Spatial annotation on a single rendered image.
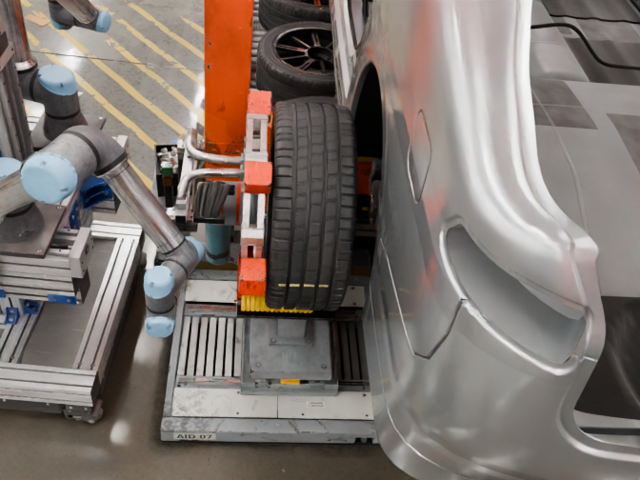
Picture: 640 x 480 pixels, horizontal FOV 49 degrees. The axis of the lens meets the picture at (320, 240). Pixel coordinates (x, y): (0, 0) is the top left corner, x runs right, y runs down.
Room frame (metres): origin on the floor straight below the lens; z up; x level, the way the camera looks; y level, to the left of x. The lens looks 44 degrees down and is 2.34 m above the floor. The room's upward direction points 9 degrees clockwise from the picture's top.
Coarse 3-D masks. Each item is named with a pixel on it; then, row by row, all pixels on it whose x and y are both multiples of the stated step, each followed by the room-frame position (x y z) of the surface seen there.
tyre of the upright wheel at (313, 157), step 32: (288, 128) 1.66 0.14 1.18; (320, 128) 1.68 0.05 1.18; (352, 128) 1.71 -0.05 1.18; (288, 160) 1.55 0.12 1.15; (320, 160) 1.57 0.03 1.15; (352, 160) 1.59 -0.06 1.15; (288, 192) 1.48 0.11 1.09; (320, 192) 1.49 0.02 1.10; (352, 192) 1.51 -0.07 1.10; (288, 224) 1.42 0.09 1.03; (320, 224) 1.44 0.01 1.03; (352, 224) 1.46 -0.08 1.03; (288, 256) 1.39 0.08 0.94; (320, 256) 1.41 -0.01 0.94; (288, 288) 1.38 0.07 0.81; (320, 288) 1.39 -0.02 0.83
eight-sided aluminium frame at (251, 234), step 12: (252, 120) 1.76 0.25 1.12; (264, 120) 1.76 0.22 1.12; (252, 132) 1.90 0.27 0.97; (264, 132) 1.70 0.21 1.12; (264, 144) 1.65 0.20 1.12; (252, 156) 1.58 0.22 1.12; (264, 156) 1.59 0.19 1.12; (264, 204) 1.49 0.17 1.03; (252, 228) 1.43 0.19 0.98; (264, 228) 1.44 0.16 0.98; (252, 240) 1.42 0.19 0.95
